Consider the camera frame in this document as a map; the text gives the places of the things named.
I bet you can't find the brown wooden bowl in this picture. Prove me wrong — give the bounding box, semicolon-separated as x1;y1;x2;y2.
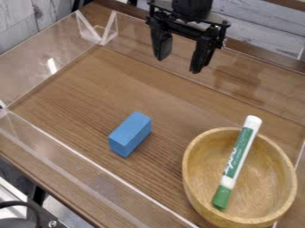
182;127;298;228

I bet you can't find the blue rectangular block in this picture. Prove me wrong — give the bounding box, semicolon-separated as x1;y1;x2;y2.
108;111;153;158

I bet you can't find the green and white marker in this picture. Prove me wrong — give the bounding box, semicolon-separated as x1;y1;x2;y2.
211;115;262;210

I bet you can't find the black metal stand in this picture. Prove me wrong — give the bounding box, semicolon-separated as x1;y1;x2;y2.
0;182;67;228

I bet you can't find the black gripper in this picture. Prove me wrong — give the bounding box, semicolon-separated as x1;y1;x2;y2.
147;0;232;74

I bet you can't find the black cable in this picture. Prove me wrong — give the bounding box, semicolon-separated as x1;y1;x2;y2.
0;200;42;228

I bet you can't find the clear acrylic tray wall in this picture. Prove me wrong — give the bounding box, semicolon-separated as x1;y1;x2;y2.
0;5;305;228

